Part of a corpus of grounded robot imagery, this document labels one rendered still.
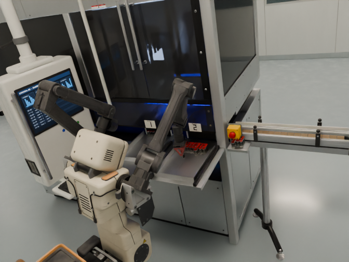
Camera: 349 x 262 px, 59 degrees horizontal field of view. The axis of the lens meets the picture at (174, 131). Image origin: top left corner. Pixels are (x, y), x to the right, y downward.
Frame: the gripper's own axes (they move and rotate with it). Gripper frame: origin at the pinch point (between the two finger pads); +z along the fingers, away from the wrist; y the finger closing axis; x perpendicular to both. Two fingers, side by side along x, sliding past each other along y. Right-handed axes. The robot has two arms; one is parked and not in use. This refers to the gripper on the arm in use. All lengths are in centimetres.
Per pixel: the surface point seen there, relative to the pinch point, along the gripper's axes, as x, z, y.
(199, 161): -10.9, 4.2, -3.4
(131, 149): 39.3, 4.4, 12.2
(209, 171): -18.1, 4.4, -13.3
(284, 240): -61, 93, 16
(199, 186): -14.6, 4.3, -27.2
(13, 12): 85, -95, 7
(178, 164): 1.7, 4.2, -6.3
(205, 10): -24, -79, 12
